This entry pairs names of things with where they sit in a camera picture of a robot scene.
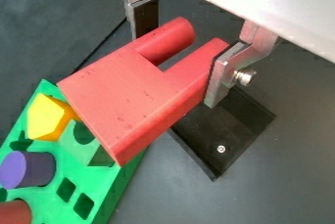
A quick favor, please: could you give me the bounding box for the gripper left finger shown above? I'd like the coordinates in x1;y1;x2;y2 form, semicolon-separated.
123;0;157;39

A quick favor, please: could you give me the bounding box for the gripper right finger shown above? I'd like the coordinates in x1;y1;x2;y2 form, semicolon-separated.
203;21;278;109

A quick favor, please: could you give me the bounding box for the red square-circle forked block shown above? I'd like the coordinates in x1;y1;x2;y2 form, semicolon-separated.
57;18;227;165

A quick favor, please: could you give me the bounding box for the black curved fixture stand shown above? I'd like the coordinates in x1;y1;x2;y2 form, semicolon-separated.
168;87;275;181

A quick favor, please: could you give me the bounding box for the yellow pentagon block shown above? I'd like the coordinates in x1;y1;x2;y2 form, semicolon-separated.
26;93;80;142

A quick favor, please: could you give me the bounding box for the green shape sorter base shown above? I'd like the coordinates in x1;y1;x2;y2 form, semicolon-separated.
0;80;140;224

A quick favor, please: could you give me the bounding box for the purple cylinder block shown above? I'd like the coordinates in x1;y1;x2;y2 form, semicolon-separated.
0;151;56;190

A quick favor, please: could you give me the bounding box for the red tall cylinder block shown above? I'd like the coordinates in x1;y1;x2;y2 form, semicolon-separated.
0;200;32;224

